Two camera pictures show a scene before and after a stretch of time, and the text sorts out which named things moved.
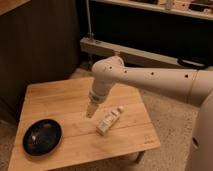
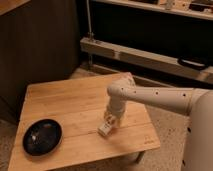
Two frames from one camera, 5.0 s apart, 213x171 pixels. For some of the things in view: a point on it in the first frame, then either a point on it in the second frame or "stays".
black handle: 192,63 stays
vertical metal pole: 90,33 stays
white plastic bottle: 107,122 stays
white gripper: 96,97 → 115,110
